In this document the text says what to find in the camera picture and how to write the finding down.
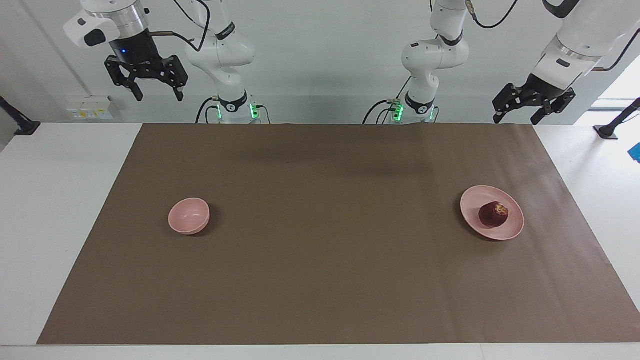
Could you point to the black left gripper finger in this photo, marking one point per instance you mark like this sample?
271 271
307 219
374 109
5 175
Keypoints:
505 102
555 107

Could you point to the pink bowl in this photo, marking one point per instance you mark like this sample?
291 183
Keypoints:
187 217

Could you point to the black stand with foot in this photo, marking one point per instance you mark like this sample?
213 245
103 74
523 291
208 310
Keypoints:
607 132
27 127

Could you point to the pink plate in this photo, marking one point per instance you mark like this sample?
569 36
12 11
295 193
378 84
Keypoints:
475 207

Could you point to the blue object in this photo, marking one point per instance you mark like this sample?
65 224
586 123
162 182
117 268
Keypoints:
636 152

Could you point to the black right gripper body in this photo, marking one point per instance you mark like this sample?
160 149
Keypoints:
137 52

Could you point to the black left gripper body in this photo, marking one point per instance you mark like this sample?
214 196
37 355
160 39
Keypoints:
542 90

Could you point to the brown table mat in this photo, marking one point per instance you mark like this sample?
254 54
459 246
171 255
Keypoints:
320 280

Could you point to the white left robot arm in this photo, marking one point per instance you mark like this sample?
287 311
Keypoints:
430 55

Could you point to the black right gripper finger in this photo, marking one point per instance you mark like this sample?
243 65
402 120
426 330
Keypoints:
176 75
122 75

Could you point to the dark red apple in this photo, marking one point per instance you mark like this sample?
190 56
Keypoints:
492 216

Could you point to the white wall socket box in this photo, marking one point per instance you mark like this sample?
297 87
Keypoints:
92 107

